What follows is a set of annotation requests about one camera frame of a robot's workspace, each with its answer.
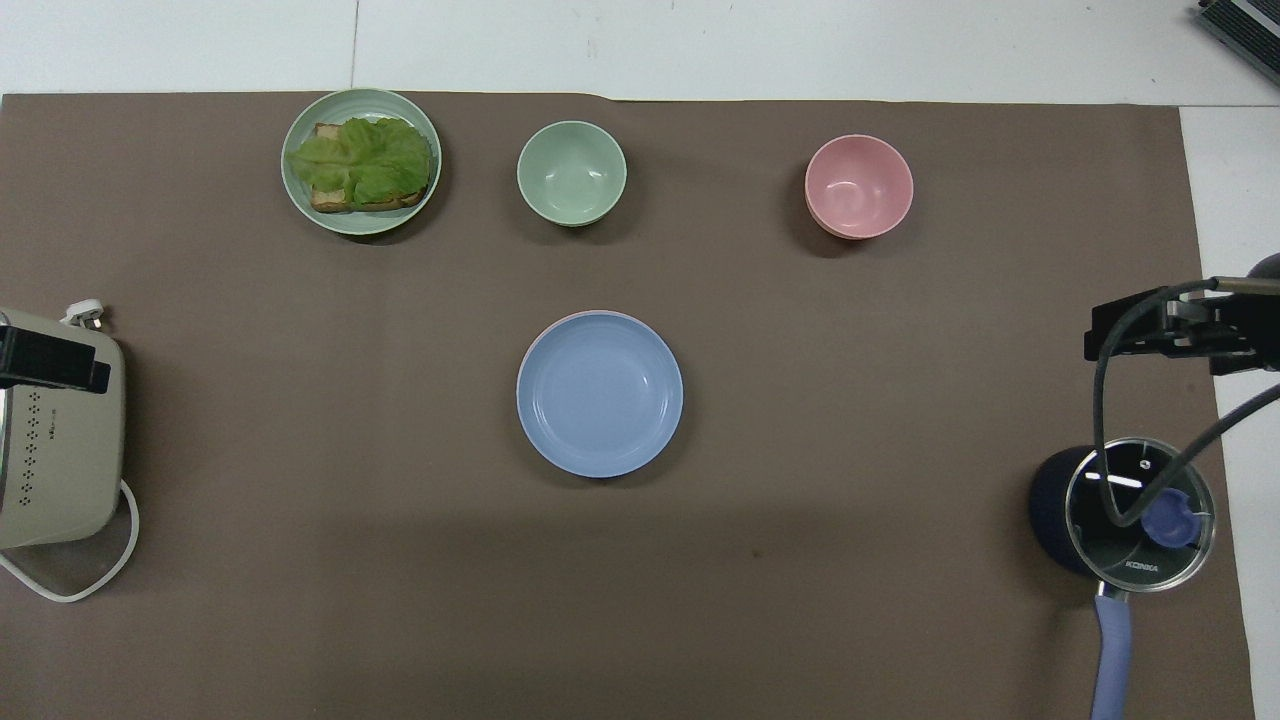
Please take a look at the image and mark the black cable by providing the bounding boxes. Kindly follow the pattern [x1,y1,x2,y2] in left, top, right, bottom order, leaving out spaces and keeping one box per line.
[1092,276,1280,530]

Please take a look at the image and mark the blue plate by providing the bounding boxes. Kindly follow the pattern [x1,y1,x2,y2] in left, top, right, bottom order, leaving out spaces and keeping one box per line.
[517,311,685,480]

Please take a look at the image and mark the green lettuce leaf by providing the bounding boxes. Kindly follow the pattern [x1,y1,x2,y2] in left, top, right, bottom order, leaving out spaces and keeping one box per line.
[285,116,434,207]

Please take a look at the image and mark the glass pot lid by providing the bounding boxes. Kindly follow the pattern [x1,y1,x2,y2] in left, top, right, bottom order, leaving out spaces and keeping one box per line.
[1064,436,1217,594]

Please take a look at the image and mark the white power cable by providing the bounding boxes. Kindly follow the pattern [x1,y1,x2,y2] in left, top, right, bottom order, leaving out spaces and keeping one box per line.
[0,478,140,604]

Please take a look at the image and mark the green bowl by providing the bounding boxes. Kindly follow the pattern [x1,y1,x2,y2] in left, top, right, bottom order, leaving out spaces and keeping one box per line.
[516,120,629,228]

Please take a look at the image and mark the beige toaster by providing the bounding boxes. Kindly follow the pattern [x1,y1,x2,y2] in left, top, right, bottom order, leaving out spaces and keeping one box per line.
[0,307,128,550]

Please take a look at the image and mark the pink bowl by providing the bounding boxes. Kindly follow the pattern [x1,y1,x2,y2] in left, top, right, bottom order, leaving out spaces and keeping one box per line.
[804,134,915,241]

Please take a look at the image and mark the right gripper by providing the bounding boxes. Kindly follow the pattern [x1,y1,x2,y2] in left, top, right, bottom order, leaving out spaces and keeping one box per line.
[1207,293,1280,377]

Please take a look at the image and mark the green plate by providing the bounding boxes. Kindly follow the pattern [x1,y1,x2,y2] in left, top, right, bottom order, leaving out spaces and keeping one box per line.
[280,88,443,237]

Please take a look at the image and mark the toast slice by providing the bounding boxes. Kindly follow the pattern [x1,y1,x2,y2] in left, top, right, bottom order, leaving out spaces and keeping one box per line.
[309,122,432,214]

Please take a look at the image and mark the grey ribbed device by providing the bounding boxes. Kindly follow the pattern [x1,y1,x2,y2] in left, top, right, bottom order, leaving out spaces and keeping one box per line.
[1194,0,1280,60]

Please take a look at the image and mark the dark blue pot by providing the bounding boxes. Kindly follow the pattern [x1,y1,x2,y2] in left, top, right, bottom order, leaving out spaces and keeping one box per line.
[1027,444,1217,720]

